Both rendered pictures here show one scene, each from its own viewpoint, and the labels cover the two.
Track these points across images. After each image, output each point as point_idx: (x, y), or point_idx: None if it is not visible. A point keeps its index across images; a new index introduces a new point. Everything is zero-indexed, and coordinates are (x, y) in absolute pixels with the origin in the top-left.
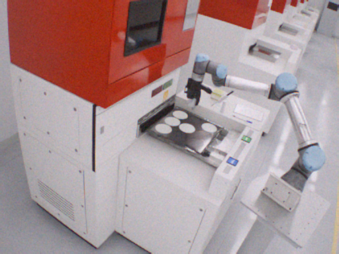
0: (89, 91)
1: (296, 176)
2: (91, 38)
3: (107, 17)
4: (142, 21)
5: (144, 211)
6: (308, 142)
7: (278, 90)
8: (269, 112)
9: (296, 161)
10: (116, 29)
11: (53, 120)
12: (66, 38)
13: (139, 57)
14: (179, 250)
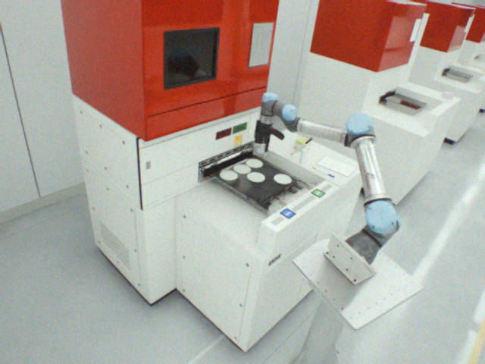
0: (132, 123)
1: (364, 239)
2: (129, 69)
3: (139, 47)
4: (186, 53)
5: (198, 265)
6: (375, 196)
7: (348, 133)
8: None
9: None
10: (151, 60)
11: (108, 154)
12: (112, 69)
13: (186, 92)
14: (233, 316)
